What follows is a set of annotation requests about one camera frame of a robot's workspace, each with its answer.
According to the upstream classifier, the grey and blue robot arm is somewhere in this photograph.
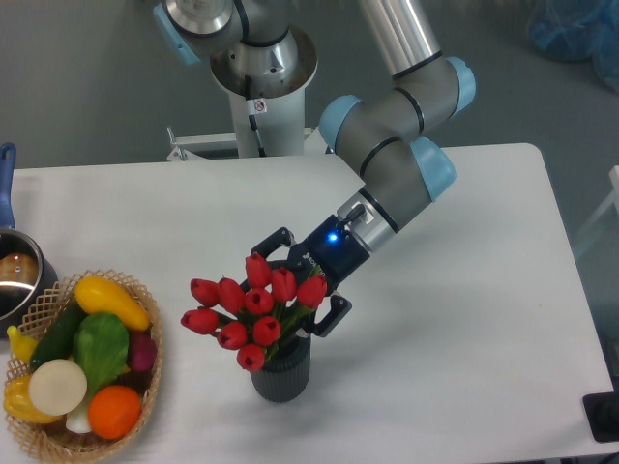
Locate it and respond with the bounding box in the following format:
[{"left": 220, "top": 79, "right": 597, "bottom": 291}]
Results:
[{"left": 154, "top": 1, "right": 476, "bottom": 357}]

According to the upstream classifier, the dark pot with blue handle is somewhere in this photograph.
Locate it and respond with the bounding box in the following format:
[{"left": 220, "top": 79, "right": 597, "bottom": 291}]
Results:
[{"left": 1, "top": 142, "right": 57, "bottom": 340}]

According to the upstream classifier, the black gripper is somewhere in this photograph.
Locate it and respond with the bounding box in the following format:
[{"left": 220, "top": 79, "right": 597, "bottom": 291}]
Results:
[{"left": 251, "top": 216, "right": 369, "bottom": 350}]

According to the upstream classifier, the yellow squash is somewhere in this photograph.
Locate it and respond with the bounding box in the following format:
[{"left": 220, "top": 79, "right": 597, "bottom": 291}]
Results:
[{"left": 74, "top": 275, "right": 151, "bottom": 332}]

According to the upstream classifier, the black device at table edge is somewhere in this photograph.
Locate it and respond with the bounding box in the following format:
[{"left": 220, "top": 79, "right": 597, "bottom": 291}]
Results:
[{"left": 582, "top": 392, "right": 618, "bottom": 443}]

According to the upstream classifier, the orange fruit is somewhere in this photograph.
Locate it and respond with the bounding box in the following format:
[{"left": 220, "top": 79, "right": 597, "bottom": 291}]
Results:
[{"left": 88, "top": 385, "right": 141, "bottom": 440}]

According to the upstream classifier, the yellow bell pepper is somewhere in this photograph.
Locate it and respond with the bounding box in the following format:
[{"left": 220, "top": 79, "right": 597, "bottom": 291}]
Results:
[{"left": 4, "top": 375, "right": 62, "bottom": 424}]

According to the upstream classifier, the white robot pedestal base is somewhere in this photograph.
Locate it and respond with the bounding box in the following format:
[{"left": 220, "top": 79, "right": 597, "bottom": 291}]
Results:
[{"left": 166, "top": 90, "right": 332, "bottom": 161}]

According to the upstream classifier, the yellow banana tip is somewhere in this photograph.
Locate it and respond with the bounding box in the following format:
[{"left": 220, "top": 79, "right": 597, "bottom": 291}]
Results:
[{"left": 6, "top": 326, "right": 39, "bottom": 364}]

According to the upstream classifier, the red tulip bouquet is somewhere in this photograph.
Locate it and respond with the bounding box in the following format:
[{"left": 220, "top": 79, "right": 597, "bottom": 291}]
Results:
[{"left": 180, "top": 252, "right": 328, "bottom": 372}]

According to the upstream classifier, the dark green cucumber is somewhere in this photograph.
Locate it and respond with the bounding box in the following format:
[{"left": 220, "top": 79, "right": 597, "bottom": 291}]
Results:
[{"left": 29, "top": 301, "right": 86, "bottom": 371}]

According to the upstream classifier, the woven wicker basket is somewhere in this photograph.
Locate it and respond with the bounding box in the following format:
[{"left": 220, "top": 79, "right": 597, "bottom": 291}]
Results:
[{"left": 5, "top": 270, "right": 163, "bottom": 463}]

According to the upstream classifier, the blue plastic bag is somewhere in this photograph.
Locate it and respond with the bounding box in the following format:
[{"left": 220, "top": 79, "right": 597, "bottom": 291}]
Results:
[{"left": 526, "top": 1, "right": 618, "bottom": 92}]

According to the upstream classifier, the dark grey ribbed vase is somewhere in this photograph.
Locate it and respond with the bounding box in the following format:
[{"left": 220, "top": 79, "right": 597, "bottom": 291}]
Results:
[{"left": 251, "top": 337, "right": 311, "bottom": 403}]

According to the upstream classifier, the white frame at right edge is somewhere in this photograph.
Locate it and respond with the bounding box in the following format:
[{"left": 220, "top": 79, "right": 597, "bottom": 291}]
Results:
[{"left": 572, "top": 165, "right": 618, "bottom": 259}]

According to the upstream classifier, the green lettuce leaf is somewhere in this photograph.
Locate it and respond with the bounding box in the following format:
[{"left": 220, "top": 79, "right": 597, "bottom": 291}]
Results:
[{"left": 66, "top": 312, "right": 130, "bottom": 434}]

